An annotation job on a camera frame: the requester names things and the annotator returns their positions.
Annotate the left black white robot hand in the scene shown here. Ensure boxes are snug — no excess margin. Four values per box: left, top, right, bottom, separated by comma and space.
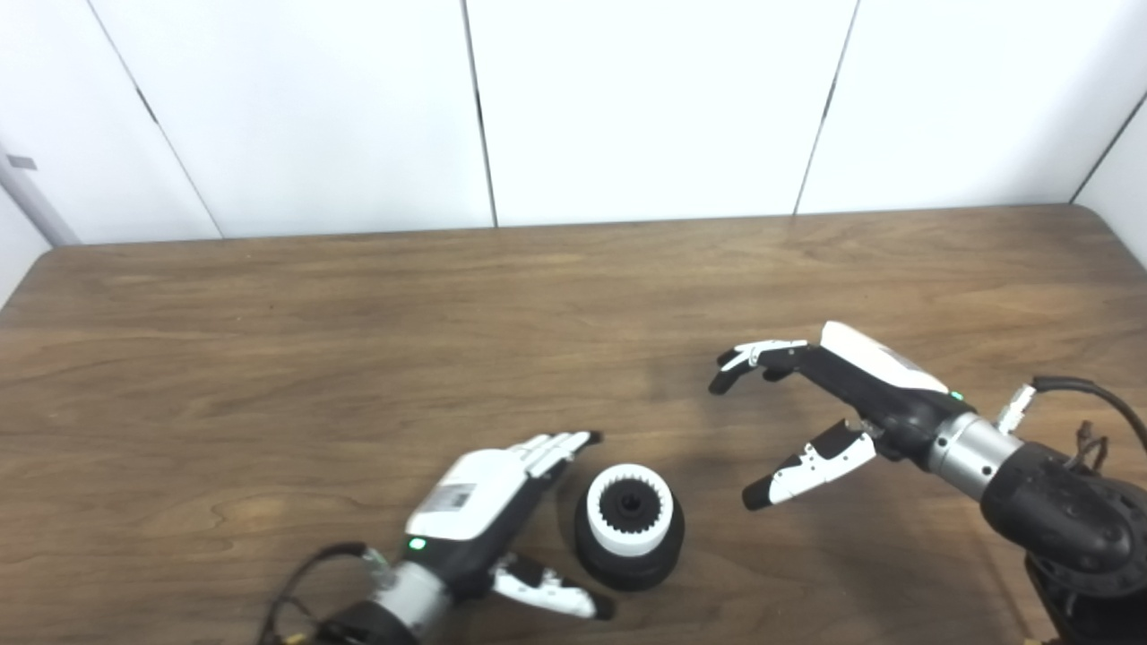
399, 431, 617, 621

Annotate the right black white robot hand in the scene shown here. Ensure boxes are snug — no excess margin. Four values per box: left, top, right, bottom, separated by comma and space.
708, 321, 976, 512

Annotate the white toothed plastic ring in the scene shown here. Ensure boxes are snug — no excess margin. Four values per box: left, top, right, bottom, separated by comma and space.
587, 464, 674, 558

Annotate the round black plastic part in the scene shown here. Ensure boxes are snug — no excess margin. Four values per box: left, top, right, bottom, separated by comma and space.
574, 470, 686, 592

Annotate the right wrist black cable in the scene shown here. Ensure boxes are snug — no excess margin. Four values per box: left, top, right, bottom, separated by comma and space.
995, 376, 1147, 453

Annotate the gray wall corner post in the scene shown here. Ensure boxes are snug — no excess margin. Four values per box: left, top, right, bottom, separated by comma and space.
0, 143, 82, 245

